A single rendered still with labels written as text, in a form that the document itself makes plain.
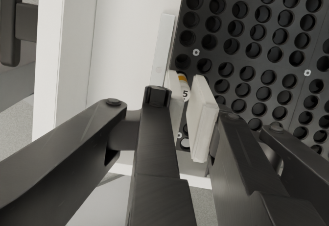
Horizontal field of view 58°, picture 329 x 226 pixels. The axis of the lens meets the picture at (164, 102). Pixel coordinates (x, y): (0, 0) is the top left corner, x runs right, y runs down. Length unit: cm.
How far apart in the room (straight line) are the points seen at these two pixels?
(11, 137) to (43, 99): 118
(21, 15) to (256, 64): 19
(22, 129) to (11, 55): 113
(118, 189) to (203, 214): 41
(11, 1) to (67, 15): 4
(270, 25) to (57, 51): 16
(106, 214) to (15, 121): 56
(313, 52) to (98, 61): 20
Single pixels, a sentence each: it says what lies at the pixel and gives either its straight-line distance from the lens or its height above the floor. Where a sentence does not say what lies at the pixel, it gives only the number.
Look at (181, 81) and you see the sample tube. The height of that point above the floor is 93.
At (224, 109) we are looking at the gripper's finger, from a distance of 17.
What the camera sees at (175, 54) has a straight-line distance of 24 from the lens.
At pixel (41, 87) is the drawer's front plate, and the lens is 24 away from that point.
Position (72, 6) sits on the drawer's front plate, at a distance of 24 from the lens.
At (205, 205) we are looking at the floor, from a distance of 142.
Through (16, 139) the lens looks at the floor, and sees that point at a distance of 142.
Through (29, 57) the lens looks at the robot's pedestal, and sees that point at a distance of 103.
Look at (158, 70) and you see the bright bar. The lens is 30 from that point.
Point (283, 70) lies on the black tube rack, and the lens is 26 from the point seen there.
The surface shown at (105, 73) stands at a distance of 32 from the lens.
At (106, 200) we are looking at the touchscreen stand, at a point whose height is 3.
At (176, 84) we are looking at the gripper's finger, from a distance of 16.
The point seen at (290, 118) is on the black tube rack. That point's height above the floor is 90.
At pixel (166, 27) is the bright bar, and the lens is 29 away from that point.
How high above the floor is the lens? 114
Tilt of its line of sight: 73 degrees down
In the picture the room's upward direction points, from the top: 176 degrees counter-clockwise
